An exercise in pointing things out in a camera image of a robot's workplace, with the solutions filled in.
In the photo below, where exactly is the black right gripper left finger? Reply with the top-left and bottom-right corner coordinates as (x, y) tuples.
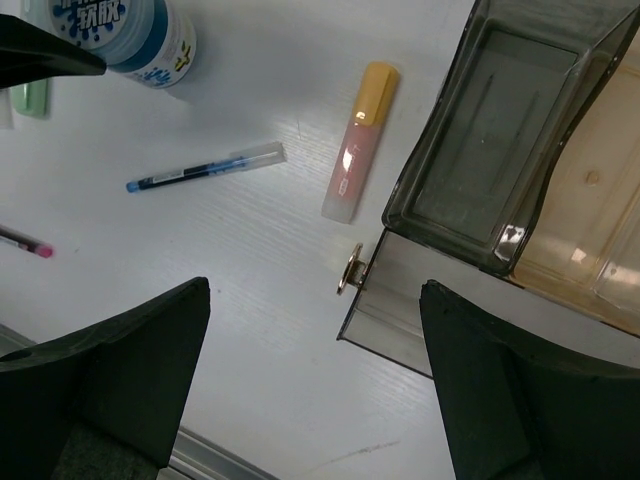
(1, 277), (210, 479)

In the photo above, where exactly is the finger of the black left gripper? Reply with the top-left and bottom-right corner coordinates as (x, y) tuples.
(1, 14), (107, 89)

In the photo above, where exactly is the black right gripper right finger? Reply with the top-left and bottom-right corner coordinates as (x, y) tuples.
(419, 280), (639, 479)

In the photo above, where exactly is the blue white glue jar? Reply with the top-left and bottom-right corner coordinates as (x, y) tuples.
(34, 0), (197, 89)

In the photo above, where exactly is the red gel pen horizontal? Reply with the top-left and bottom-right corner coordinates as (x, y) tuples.
(1, 225), (54, 259)

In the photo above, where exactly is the blue gel pen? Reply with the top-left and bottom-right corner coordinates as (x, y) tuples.
(126, 142), (286, 193)

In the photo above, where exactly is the green highlighter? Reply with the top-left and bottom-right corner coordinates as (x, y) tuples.
(10, 79), (50, 119)

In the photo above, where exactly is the smoky plastic desk organizer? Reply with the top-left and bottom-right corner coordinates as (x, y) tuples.
(338, 1), (639, 375)

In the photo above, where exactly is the orange pink highlighter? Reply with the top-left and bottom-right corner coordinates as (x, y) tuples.
(321, 62), (400, 224)

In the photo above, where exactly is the aluminium table edge rail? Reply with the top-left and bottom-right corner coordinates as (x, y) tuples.
(1, 326), (268, 479)

